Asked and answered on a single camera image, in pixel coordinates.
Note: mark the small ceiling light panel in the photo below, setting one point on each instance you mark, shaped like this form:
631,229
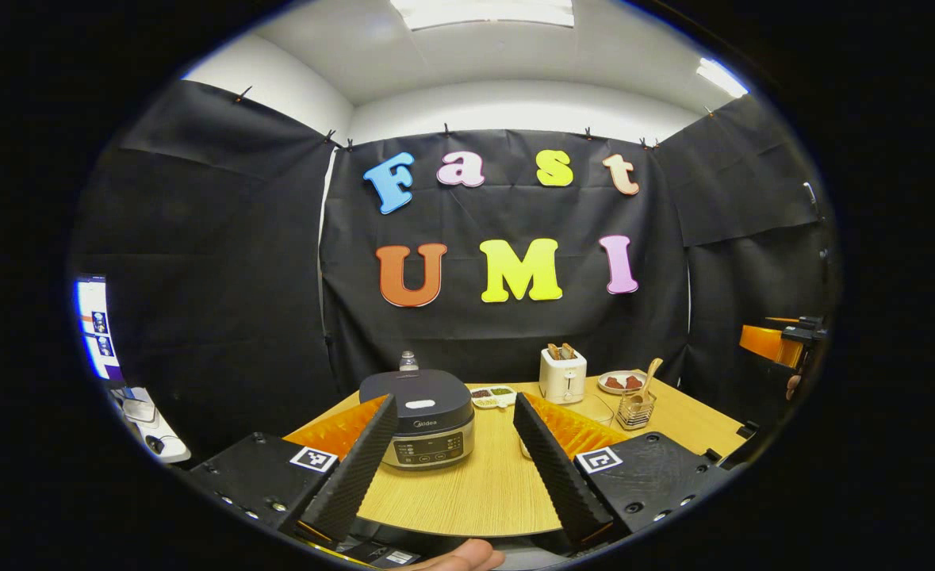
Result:
721,77

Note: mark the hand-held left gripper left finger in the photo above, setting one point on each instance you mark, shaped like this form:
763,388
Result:
352,476

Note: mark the black backdrop cloth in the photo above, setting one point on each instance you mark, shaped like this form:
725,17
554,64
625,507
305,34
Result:
221,277

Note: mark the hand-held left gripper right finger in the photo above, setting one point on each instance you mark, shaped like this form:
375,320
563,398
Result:
562,476

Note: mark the clear chopstick holder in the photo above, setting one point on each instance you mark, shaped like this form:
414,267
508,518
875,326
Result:
636,412

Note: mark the computer monitor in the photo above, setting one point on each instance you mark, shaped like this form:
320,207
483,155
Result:
96,329

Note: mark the wooden spoon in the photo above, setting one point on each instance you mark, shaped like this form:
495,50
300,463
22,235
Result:
648,381

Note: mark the black and silver rice cooker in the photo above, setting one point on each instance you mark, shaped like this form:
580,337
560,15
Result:
427,420

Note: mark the white divided dish of beans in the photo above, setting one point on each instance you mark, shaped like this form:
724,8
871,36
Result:
492,395

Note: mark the black computer mouse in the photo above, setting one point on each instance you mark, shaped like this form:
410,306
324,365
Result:
155,444

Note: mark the small clear bottle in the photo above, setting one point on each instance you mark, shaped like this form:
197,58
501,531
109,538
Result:
408,362

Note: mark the large ceiling light panel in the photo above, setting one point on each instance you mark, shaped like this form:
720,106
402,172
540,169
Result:
483,12

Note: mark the white toaster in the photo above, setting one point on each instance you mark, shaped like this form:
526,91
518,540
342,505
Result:
562,379

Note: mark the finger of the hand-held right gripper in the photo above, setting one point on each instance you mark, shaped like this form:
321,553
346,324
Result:
764,343

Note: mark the plate of red meat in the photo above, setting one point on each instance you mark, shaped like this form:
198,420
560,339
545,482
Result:
618,383

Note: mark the white side desk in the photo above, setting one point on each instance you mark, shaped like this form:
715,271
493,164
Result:
146,420

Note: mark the clear glass bowl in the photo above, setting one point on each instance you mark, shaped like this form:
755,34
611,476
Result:
598,411

